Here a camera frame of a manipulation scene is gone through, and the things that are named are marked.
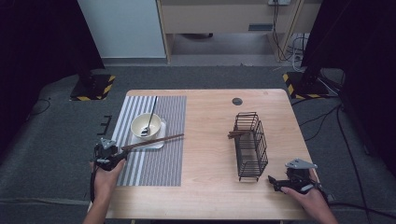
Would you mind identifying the white cabinet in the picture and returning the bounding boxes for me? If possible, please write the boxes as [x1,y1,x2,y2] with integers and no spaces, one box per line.
[77,0,167,60]

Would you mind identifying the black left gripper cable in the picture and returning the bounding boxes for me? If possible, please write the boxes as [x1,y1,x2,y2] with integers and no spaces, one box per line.
[89,166,98,204]

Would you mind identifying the cream bowl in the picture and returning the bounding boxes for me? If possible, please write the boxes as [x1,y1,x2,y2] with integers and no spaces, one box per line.
[130,112,163,141]

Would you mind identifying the person's right hand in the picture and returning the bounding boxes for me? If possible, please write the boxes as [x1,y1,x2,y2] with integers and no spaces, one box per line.
[279,168,330,217]

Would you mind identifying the black curtain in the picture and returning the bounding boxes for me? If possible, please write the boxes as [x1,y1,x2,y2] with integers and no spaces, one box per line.
[0,0,106,153]
[301,0,396,176]

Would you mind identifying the thin black floor cable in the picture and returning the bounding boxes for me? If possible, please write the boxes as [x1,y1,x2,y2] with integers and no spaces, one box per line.
[24,97,51,121]

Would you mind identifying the person's left hand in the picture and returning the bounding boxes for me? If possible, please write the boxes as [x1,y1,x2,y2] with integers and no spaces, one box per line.
[89,159,126,202]

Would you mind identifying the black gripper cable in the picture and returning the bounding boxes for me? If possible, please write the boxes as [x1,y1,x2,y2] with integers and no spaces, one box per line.
[317,182,396,219]
[89,166,98,204]

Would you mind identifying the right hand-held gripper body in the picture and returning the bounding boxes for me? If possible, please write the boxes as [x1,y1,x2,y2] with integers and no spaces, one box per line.
[278,158,318,195]

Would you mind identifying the hazard striped stand base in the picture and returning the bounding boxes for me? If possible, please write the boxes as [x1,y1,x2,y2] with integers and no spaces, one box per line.
[69,73,117,103]
[282,71,332,101]

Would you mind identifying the white floor cable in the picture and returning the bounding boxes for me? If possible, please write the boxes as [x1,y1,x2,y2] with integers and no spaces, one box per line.
[290,33,310,73]

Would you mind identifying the white square plate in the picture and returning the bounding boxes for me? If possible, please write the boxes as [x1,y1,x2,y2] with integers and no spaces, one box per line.
[128,118,167,150]

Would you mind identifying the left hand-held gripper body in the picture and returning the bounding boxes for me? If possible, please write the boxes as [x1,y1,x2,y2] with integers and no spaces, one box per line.
[92,137,123,172]

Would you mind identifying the metal spoon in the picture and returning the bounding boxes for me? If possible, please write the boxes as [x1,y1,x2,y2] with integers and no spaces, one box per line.
[140,95,159,138]

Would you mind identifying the light wooden desk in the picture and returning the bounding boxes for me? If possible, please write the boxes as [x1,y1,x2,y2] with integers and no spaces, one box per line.
[155,0,323,64]

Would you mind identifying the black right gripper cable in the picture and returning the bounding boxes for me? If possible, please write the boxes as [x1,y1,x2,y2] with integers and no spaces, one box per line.
[317,182,396,219]

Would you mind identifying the black hanging cables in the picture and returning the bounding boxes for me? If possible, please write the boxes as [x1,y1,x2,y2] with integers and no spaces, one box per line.
[271,0,301,63]

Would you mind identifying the black wire basket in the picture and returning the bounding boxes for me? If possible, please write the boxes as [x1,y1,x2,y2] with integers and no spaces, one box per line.
[233,111,269,183]

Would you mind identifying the grey striped placemat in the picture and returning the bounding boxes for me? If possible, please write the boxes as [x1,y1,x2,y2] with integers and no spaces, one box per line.
[111,95,188,188]

